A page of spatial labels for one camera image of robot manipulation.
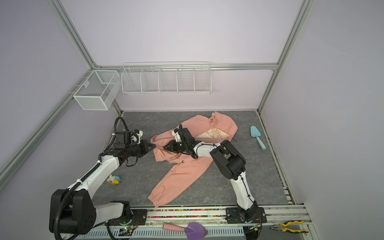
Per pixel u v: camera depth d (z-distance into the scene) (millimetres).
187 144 771
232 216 734
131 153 708
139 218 734
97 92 964
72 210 398
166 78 990
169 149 845
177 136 890
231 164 536
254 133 1054
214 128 1084
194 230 706
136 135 749
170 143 866
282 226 705
